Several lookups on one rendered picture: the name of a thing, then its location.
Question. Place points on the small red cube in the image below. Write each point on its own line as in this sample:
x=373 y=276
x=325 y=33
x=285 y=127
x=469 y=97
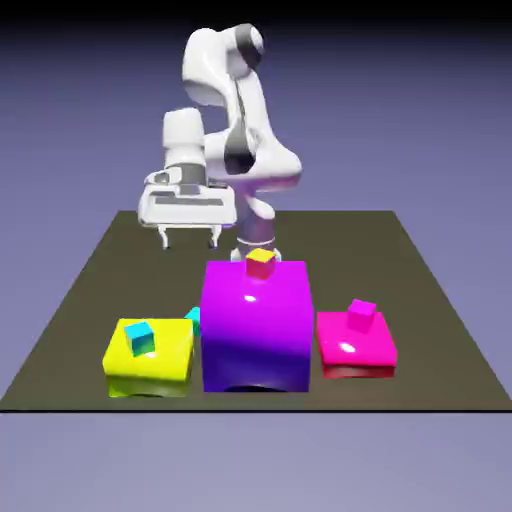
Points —
x=260 y=264

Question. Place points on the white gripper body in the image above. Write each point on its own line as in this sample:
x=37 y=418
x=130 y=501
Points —
x=188 y=210

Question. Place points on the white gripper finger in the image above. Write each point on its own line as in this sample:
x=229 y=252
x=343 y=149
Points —
x=164 y=236
x=214 y=236

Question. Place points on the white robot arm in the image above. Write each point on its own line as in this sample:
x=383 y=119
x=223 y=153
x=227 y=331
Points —
x=248 y=104

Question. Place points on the large purple box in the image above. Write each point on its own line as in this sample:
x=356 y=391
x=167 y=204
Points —
x=256 y=324

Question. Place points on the small magenta cube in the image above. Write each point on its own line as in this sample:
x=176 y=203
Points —
x=361 y=316

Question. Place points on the large yellow box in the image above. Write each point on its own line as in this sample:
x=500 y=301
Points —
x=160 y=360

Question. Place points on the small cyan cube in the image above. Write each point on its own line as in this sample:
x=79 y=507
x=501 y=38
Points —
x=139 y=338
x=194 y=318

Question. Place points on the large pink box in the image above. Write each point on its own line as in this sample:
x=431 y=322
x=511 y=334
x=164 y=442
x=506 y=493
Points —
x=356 y=352

